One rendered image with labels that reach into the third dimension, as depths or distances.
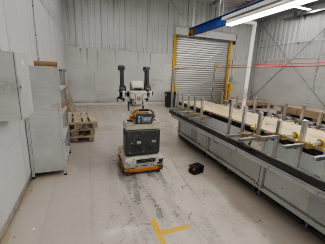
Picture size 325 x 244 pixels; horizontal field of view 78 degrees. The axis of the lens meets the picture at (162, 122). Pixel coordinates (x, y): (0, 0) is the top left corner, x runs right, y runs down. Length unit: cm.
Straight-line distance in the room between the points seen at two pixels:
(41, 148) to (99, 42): 689
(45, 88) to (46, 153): 91
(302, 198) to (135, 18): 891
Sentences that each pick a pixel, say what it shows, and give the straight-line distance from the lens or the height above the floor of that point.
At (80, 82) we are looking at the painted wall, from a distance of 939.
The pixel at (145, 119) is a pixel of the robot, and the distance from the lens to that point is 292.
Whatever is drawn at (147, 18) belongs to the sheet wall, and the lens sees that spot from 1004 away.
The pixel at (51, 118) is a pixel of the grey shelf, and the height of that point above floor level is 87.
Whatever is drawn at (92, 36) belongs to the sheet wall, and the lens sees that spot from 949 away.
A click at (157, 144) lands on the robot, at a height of 44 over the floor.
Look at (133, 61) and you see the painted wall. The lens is 959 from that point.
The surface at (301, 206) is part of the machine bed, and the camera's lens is 273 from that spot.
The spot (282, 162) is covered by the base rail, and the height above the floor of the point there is 70.
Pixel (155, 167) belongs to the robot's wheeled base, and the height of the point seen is 10.
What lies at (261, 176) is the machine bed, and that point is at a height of 29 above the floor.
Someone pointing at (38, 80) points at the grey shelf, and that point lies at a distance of 306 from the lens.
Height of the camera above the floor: 152
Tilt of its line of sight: 14 degrees down
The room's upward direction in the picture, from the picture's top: 2 degrees clockwise
